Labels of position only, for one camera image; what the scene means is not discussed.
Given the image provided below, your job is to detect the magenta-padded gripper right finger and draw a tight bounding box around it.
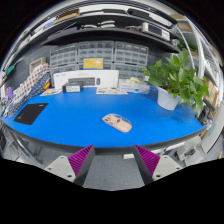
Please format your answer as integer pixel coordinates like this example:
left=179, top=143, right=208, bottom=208
left=133, top=144, right=184, bottom=186

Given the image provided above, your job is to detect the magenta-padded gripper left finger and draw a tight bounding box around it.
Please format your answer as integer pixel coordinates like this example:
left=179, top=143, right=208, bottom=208
left=44, top=144, right=96, bottom=187

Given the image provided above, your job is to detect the pink transparent computer mouse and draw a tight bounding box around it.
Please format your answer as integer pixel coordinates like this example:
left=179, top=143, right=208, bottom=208
left=101, top=113, right=133, bottom=134

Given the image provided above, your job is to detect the black mouse pad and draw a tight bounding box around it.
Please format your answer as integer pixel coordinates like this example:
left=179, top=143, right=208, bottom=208
left=13, top=102, right=50, bottom=126

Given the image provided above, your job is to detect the small black box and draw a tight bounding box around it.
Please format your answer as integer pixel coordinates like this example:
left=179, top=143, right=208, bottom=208
left=61, top=81, right=84, bottom=94

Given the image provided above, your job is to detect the white and blue tissue box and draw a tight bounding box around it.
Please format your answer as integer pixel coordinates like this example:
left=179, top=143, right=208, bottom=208
left=118, top=77, right=151, bottom=95

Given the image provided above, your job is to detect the purple soft object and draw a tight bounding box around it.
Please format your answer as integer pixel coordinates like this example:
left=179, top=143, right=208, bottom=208
left=5, top=86, right=15, bottom=101

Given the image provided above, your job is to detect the green plant in white pot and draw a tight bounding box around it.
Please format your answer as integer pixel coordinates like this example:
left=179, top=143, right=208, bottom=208
left=142, top=49, right=210, bottom=118

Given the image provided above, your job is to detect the red and blue checked cloth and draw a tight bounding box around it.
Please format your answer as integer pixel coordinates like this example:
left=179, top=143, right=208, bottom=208
left=13, top=63, right=51, bottom=105

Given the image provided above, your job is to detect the long white keyboard box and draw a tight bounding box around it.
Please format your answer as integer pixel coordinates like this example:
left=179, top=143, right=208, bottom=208
left=53, top=69, right=120, bottom=90

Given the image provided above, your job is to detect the beige plastic basket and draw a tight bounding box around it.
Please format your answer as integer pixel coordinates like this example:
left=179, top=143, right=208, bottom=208
left=28, top=57, right=48, bottom=75

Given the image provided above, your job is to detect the teal plastic object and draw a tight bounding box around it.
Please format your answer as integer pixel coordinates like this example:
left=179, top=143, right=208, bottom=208
left=5, top=64, right=16, bottom=76

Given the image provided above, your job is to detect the yellow and blue box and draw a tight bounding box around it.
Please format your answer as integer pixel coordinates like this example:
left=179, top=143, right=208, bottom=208
left=82, top=57, right=105, bottom=70

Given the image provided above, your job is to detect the white metal storage rack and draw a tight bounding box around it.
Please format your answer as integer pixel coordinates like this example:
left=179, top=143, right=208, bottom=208
left=170, top=13, right=223, bottom=122

